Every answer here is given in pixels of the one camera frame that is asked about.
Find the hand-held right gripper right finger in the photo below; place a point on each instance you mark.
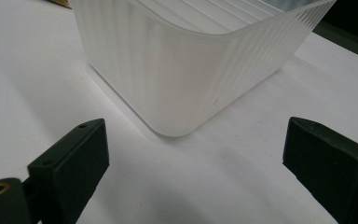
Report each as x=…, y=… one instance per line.
x=331, y=168

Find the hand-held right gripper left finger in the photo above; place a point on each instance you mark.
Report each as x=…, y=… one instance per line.
x=70, y=169

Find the white ribbed plastic storage bin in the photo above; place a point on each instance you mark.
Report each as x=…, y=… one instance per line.
x=180, y=68

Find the small brown object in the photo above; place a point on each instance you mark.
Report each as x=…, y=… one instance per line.
x=60, y=3

